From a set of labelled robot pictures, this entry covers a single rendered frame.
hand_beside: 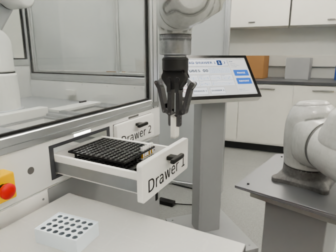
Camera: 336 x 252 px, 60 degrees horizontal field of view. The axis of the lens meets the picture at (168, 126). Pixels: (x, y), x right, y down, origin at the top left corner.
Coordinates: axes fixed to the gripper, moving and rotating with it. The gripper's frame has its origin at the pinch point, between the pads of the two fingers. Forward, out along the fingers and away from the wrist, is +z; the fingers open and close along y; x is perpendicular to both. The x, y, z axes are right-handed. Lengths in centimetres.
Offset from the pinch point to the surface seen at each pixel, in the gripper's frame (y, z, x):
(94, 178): 18.2, 14.3, 15.8
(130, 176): 5.6, 11.2, 15.6
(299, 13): -6, -69, -327
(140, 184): 1.2, 11.9, 17.5
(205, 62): 25, -16, -93
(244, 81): 3, -5, -102
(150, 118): 33, 9, -40
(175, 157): -2.5, 8.2, 4.4
